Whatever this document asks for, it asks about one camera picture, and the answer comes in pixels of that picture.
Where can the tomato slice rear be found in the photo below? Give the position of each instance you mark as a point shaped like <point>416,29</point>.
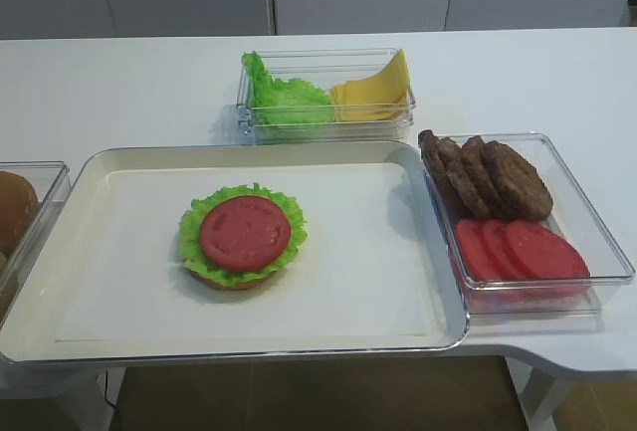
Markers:
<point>479,262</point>

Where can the yellow cheese slices stack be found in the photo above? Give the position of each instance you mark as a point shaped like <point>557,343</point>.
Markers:
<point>382,96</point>

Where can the tomato slice on burger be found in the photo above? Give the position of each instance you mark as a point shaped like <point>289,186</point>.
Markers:
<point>245,233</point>

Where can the plain bun in container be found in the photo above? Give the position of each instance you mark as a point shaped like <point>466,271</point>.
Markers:
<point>19,203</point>

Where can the brown patty front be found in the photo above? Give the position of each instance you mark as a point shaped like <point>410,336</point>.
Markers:
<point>517,182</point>

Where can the lettuce leaf on bun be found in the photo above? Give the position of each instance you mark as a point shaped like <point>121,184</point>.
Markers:
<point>221,278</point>

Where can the green lettuce leaves in container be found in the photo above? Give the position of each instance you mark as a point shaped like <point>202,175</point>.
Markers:
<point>280,102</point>

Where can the clear bun container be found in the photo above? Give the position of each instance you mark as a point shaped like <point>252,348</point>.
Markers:
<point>51,182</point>

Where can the brown patty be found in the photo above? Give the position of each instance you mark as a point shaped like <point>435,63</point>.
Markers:
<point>517,182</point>
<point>471,156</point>
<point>427,142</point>
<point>450,154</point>

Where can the clear lettuce cheese container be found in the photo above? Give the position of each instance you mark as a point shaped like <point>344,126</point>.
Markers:
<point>325,69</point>

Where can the white paper liner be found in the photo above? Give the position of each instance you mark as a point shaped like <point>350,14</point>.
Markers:
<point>359,272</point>

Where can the brown patty rear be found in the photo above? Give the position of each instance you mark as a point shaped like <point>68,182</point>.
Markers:
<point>427,142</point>

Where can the tomato slice middle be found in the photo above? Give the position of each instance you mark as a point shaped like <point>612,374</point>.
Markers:
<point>493,236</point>

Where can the tomato slice front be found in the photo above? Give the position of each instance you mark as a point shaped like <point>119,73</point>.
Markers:
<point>542,254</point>

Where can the white serving tray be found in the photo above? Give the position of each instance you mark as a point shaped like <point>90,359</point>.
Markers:
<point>30,331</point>

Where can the clear patty tomato container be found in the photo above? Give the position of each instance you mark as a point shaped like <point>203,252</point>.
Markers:
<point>572,217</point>

